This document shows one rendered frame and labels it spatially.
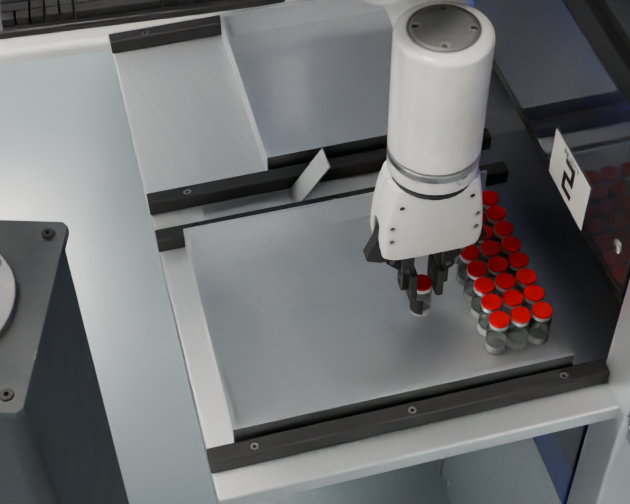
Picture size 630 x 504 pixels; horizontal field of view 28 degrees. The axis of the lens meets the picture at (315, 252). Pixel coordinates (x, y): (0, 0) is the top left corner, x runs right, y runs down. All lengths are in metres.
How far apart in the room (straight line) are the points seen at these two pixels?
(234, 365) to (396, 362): 0.16
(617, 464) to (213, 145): 0.58
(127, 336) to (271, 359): 1.17
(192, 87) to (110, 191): 1.14
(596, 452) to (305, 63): 0.59
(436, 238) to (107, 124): 1.70
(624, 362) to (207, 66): 0.66
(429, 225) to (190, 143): 0.41
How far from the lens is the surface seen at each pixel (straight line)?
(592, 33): 1.15
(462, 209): 1.17
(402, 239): 1.18
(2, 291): 1.38
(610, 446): 1.32
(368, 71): 1.56
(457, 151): 1.08
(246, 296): 1.32
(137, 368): 2.37
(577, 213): 1.25
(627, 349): 1.21
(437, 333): 1.29
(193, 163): 1.46
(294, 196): 1.40
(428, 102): 1.04
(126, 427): 2.30
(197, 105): 1.53
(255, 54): 1.59
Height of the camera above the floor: 1.91
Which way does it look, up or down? 49 degrees down
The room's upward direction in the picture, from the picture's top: 1 degrees counter-clockwise
